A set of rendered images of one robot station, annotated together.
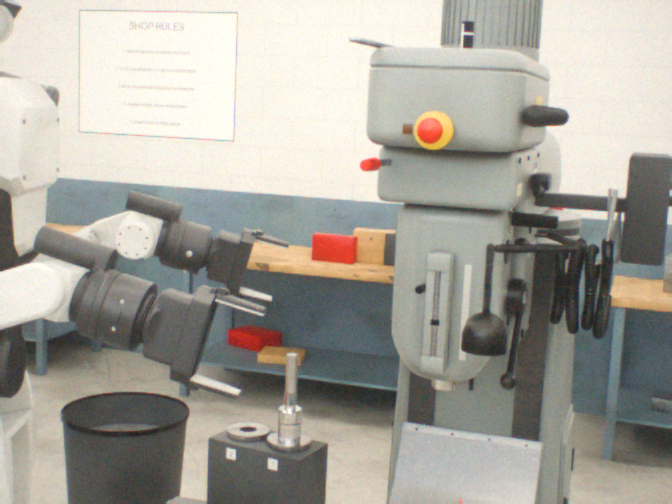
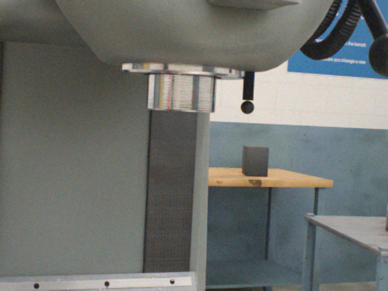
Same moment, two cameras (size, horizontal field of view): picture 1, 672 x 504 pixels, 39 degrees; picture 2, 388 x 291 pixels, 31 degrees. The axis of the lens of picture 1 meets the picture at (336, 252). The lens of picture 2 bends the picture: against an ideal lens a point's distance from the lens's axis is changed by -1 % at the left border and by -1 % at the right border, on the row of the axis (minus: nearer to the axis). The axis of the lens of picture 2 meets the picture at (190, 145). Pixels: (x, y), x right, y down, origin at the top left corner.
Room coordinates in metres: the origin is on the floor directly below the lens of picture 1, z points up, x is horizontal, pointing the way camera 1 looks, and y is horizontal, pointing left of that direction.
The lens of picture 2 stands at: (1.35, 0.08, 1.28)
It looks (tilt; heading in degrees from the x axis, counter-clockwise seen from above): 3 degrees down; 322
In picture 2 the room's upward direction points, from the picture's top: 3 degrees clockwise
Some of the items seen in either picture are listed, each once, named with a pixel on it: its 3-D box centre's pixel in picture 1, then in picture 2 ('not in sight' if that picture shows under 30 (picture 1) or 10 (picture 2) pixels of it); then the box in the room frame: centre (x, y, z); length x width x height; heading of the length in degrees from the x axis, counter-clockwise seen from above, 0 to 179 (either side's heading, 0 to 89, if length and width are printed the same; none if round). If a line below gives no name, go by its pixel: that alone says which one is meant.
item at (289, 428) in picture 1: (289, 425); not in sight; (1.88, 0.08, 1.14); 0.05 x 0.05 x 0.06
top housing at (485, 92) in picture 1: (464, 101); not in sight; (1.76, -0.22, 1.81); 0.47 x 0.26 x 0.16; 162
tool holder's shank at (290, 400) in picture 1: (291, 381); not in sight; (1.88, 0.08, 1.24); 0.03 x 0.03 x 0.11
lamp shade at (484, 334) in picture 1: (484, 331); not in sight; (1.50, -0.24, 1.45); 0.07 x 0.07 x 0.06
